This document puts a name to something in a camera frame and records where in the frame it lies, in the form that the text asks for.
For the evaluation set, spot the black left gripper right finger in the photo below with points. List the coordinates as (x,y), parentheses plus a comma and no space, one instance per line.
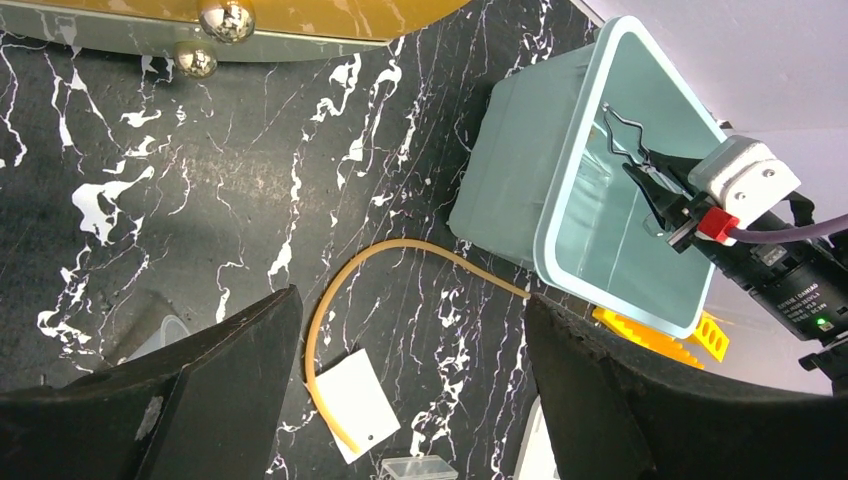
(615,410)

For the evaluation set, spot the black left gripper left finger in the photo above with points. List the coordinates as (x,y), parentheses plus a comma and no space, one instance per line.
(204,407)

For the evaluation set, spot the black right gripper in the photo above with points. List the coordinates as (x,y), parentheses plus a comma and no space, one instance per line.
(802,284)

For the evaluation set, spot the small glass beaker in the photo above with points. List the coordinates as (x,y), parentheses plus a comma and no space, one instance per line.
(171,330)

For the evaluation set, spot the tan rubber tubing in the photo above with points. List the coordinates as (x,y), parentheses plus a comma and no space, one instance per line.
(334,425)

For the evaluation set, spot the yellow test tube rack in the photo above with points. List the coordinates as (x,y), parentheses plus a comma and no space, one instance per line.
(708,335)

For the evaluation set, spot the small clear plastic bag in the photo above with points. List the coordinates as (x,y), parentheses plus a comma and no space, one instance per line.
(355,398)

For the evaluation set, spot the white bin lid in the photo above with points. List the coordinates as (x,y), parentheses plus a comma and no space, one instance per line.
(536,459)

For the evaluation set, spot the teal plastic bin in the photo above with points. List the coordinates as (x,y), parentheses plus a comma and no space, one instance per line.
(542,190)

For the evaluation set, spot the clear well plate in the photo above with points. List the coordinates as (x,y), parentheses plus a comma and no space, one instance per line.
(431,467)

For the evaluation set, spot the cream orange cylindrical centrifuge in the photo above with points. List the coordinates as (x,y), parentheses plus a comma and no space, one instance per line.
(199,35)

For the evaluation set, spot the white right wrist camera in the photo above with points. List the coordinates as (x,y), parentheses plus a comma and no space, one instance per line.
(744,177)

